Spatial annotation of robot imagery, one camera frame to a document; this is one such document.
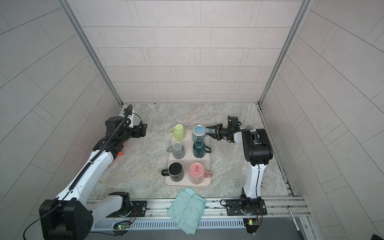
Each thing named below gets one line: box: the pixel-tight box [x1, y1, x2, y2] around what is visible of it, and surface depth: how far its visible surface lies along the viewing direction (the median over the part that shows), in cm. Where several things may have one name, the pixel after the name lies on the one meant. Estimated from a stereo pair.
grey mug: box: [167, 141, 186, 160], surface depth 86 cm
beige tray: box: [164, 129, 212, 187], surface depth 84 cm
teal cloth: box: [166, 187, 207, 235], surface depth 72 cm
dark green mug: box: [192, 139, 212, 159], surface depth 86 cm
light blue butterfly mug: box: [192, 124, 211, 141], surface depth 90 cm
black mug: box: [161, 161, 184, 182], surface depth 77 cm
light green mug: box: [168, 123, 186, 141], surface depth 94 cm
